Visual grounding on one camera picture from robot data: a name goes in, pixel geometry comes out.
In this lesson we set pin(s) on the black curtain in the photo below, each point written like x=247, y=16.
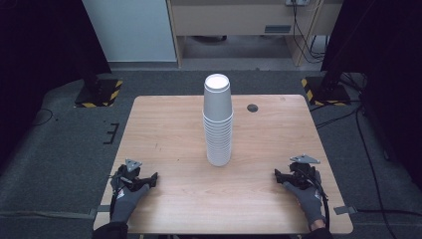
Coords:
x=40, y=49
x=381, y=49

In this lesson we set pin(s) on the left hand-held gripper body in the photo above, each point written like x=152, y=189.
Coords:
x=130, y=172

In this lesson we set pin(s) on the grey tape piece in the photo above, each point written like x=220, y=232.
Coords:
x=103, y=208
x=345, y=210

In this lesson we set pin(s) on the light wooden desk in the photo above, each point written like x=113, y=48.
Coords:
x=232, y=16

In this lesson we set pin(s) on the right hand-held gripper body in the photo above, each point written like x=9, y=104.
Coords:
x=303, y=172

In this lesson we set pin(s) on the grey label on desk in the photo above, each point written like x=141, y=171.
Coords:
x=277, y=29

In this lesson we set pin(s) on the dark round table grommet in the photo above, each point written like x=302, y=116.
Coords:
x=252, y=108

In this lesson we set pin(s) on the person's left hand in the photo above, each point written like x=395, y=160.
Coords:
x=127, y=200

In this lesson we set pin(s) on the person's right hand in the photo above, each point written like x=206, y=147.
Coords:
x=308, y=200

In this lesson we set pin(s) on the hazard-striped black stand base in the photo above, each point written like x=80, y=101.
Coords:
x=326, y=93
x=99, y=94

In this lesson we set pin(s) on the stack of white paper cups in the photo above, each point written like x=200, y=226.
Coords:
x=217, y=132

